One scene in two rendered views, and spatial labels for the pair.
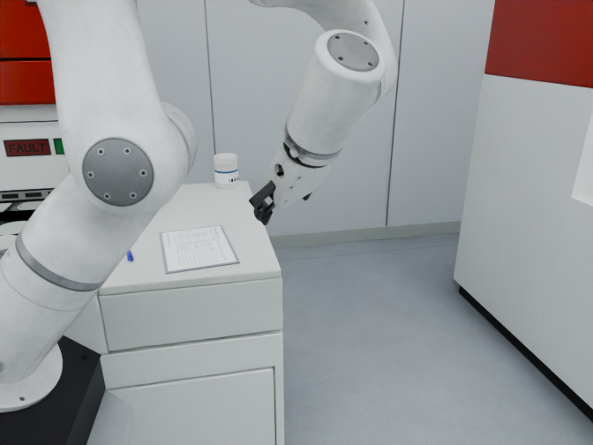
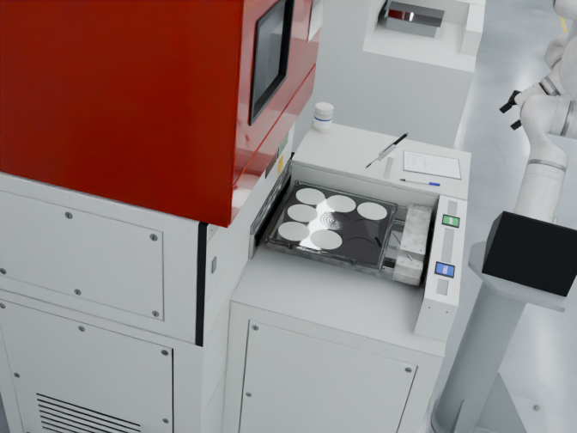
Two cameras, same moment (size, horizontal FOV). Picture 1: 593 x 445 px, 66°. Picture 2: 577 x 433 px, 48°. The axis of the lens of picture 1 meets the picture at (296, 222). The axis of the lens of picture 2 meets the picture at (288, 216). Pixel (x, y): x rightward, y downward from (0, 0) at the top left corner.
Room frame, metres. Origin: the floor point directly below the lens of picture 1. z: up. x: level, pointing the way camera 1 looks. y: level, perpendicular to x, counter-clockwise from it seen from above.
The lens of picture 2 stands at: (0.54, 2.32, 2.12)
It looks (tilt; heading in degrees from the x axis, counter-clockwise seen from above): 35 degrees down; 293
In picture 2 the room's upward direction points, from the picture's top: 7 degrees clockwise
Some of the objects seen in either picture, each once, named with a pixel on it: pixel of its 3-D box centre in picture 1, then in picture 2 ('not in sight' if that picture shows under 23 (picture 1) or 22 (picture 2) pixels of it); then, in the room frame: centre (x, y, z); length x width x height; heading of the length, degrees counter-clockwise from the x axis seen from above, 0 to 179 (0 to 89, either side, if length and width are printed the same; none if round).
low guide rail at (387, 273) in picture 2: not in sight; (342, 261); (1.01, 0.76, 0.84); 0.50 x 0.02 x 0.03; 12
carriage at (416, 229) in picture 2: not in sight; (412, 245); (0.84, 0.59, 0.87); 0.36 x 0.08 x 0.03; 102
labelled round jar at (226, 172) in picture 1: (226, 170); (323, 117); (1.36, 0.22, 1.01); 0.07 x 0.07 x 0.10
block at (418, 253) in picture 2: not in sight; (411, 252); (0.82, 0.66, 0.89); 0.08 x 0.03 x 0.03; 12
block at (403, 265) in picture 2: not in sight; (409, 267); (0.81, 0.74, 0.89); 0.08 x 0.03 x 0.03; 12
